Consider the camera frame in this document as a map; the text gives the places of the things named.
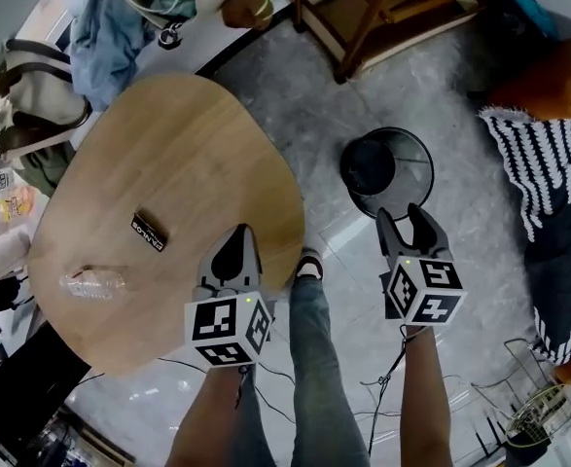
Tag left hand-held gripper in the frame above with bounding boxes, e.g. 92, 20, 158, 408
183, 225, 272, 370

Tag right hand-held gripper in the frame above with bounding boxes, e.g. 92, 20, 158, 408
375, 203, 467, 329

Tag black mesh waste bin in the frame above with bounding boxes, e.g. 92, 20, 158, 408
339, 126, 435, 223

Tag small black snack packet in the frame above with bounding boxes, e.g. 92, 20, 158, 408
129, 206, 170, 255

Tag clear plastic water bottle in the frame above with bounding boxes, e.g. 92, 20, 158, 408
58, 265, 130, 301

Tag person's left forearm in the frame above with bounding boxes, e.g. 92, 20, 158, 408
165, 363, 257, 467

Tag person's right forearm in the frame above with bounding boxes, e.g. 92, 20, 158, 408
400, 324, 454, 467

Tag wooden coffee table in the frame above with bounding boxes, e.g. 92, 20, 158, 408
26, 72, 306, 378

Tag person's right shoe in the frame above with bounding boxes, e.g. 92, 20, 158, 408
294, 247, 325, 281

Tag person's right leg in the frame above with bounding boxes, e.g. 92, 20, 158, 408
289, 269, 372, 467

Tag black white striped blanket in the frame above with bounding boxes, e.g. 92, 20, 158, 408
477, 104, 571, 367

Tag orange sofa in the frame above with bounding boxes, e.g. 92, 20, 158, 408
488, 34, 571, 386

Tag wooden shelf rack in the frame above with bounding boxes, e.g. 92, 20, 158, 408
292, 0, 529, 85

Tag orange snack packet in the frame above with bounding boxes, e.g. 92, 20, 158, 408
0, 185, 38, 233

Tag dark bin teal liner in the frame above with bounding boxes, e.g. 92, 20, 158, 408
474, 0, 558, 96

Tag brown plush toy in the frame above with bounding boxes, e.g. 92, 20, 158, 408
220, 0, 274, 31

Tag light blue clothing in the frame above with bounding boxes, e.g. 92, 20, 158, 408
68, 0, 158, 111

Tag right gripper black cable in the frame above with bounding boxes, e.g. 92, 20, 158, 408
360, 326, 410, 456

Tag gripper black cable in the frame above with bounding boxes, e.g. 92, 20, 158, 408
360, 326, 410, 456
235, 363, 297, 425

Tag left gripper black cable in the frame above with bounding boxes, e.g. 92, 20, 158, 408
235, 363, 297, 425

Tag metal wire rack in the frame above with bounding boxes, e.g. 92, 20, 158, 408
501, 338, 571, 456

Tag beige tote brown straps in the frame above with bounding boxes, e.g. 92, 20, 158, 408
0, 36, 91, 162

